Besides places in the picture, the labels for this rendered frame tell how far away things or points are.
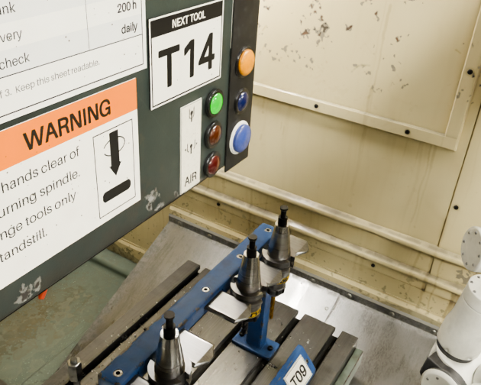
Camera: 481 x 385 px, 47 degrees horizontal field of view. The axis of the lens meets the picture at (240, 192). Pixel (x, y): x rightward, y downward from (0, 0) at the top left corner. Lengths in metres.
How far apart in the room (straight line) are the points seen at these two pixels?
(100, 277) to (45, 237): 1.60
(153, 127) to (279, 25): 0.91
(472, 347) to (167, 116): 0.67
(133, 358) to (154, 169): 0.44
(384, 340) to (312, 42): 0.76
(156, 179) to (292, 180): 1.00
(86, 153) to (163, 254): 1.33
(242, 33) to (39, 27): 0.23
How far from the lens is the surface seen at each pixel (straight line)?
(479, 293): 0.92
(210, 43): 0.49
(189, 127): 0.49
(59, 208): 0.40
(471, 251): 0.86
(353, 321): 1.53
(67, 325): 1.85
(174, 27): 0.45
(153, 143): 0.46
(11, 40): 0.34
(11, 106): 0.35
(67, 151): 0.39
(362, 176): 1.37
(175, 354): 0.80
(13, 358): 1.79
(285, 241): 1.02
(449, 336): 0.98
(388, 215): 1.39
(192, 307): 0.93
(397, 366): 1.49
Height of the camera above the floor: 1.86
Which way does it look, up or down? 31 degrees down
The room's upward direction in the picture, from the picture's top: 4 degrees clockwise
